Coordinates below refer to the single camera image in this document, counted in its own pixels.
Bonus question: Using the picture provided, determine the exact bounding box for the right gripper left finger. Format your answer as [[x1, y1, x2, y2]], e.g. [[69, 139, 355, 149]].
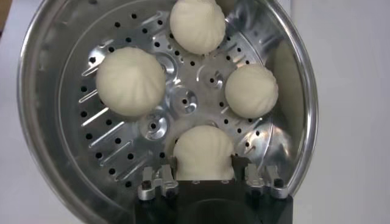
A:
[[136, 156, 180, 201]]

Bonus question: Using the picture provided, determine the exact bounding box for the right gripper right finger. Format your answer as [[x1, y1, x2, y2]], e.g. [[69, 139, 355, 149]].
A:
[[231, 155, 289, 200]]

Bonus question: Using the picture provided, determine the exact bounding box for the white steamed baozi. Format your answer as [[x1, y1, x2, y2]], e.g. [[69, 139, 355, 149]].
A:
[[95, 46, 167, 118], [169, 0, 227, 56], [224, 63, 279, 119], [172, 125, 236, 181]]

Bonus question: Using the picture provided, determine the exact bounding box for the stainless steel steamer basket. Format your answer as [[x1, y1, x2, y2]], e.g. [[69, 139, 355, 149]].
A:
[[16, 0, 319, 224]]

